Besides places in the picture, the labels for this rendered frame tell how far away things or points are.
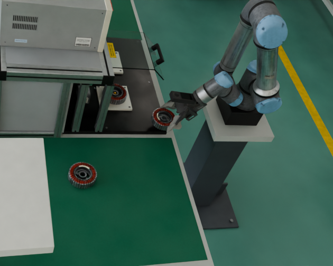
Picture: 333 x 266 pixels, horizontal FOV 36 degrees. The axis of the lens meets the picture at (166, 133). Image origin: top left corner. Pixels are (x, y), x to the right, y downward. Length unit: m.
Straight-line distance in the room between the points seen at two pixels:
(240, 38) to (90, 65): 0.64
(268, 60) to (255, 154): 1.50
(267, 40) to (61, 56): 0.78
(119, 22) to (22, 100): 1.01
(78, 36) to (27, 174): 0.69
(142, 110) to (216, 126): 0.37
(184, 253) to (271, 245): 1.23
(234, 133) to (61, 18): 1.03
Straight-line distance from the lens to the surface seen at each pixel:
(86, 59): 2.02
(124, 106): 2.35
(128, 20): 2.91
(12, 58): 1.98
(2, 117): 2.11
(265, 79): 2.22
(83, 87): 2.03
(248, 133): 2.54
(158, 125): 2.25
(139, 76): 2.55
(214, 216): 3.10
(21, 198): 1.47
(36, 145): 1.58
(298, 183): 3.56
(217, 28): 4.48
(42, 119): 2.13
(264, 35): 2.00
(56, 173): 2.09
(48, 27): 1.97
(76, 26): 1.98
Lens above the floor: 2.43
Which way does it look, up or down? 46 degrees down
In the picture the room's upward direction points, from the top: 23 degrees clockwise
